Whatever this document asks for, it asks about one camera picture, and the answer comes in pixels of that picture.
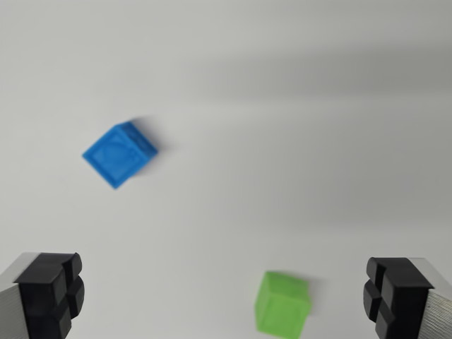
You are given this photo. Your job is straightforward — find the black padded gripper right finger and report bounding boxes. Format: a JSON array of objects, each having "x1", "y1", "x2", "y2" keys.
[{"x1": 362, "y1": 256, "x2": 452, "y2": 339}]

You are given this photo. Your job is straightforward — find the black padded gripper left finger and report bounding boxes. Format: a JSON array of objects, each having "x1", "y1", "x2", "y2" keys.
[{"x1": 0, "y1": 251, "x2": 86, "y2": 339}]

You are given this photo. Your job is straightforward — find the blue plastic cube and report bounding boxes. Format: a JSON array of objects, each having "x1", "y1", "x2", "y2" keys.
[{"x1": 81, "y1": 119, "x2": 158, "y2": 191}]

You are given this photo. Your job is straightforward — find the green plastic cube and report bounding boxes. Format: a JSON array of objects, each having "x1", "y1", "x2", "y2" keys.
[{"x1": 254, "y1": 270, "x2": 312, "y2": 335}]

